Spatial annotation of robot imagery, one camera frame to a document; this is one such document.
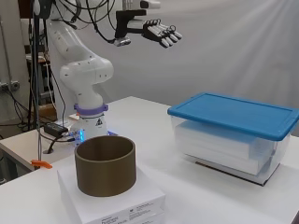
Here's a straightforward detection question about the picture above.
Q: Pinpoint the clear plastic box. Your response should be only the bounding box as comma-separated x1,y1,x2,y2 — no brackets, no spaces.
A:
170,114,292,185

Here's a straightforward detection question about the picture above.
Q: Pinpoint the flat black-edged board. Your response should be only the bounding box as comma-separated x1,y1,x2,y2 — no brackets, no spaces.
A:
194,160,281,187

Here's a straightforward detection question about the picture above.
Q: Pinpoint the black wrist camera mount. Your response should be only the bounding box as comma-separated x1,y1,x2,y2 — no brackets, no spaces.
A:
112,8,148,48

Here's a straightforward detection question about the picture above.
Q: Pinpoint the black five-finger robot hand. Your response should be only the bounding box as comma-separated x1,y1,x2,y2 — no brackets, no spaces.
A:
141,19,184,49

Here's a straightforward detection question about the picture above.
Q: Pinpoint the white flat box with print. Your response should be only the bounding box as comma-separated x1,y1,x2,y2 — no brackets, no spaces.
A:
130,211,166,224
56,162,166,224

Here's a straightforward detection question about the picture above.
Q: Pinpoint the orange clamp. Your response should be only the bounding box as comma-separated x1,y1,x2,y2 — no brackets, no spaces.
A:
30,159,53,170

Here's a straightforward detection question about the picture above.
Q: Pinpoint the brown cardboard box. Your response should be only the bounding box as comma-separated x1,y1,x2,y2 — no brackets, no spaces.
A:
37,103,58,121

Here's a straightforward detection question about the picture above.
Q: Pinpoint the white paper ream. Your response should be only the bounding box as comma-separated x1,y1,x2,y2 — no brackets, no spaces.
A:
174,120,276,161
176,144,269,176

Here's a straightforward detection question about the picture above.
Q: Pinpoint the white side table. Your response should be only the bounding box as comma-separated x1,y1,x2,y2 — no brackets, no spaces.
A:
0,125,80,173

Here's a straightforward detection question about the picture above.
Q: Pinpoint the white hanging sheet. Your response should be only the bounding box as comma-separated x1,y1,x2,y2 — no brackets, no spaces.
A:
46,0,299,136

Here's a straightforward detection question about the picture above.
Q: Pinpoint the blue plastic lid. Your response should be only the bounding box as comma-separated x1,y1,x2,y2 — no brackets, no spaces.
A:
167,91,299,142

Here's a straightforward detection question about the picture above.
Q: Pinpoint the brown round tub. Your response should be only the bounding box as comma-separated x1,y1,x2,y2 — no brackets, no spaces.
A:
74,134,138,198

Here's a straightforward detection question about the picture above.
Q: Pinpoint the grey wall conduit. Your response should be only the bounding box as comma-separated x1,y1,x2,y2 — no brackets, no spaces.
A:
0,15,21,91

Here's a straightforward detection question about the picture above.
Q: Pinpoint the black tripod stand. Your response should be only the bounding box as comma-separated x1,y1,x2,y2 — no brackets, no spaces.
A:
28,0,45,133

